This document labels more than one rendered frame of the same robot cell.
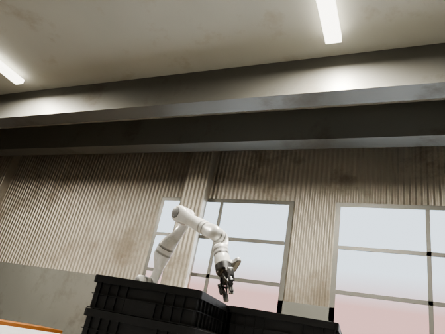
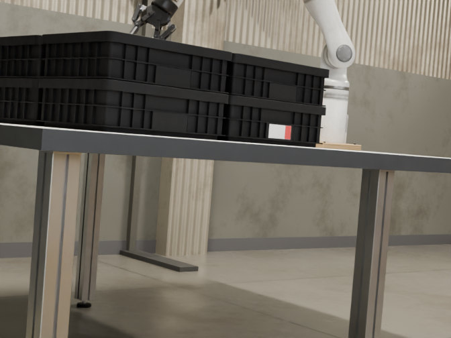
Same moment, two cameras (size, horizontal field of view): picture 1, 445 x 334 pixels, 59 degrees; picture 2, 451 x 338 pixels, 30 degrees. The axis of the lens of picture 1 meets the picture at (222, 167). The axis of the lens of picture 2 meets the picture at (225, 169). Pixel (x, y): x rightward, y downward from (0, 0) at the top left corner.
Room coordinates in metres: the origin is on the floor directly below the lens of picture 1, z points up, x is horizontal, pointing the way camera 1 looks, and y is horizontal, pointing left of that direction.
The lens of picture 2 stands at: (2.99, -2.34, 0.71)
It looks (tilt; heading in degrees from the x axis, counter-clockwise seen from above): 2 degrees down; 114
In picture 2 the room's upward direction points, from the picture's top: 5 degrees clockwise
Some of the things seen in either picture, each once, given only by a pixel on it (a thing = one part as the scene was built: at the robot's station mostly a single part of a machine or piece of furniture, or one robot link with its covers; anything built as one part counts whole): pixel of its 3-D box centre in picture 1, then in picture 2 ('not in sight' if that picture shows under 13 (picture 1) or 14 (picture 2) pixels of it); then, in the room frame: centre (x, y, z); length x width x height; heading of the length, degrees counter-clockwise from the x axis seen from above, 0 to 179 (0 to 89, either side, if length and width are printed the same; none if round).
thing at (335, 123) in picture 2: not in sight; (332, 116); (2.19, 0.29, 0.81); 0.09 x 0.09 x 0.17; 68
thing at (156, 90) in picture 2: not in sight; (133, 110); (1.89, -0.47, 0.76); 0.40 x 0.30 x 0.12; 68
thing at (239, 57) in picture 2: not in sight; (247, 66); (2.04, -0.10, 0.92); 0.40 x 0.30 x 0.02; 68
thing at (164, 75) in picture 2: not in sight; (137, 68); (1.89, -0.47, 0.87); 0.40 x 0.30 x 0.11; 68
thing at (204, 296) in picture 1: (162, 293); not in sight; (1.48, 0.12, 0.92); 0.40 x 0.30 x 0.02; 68
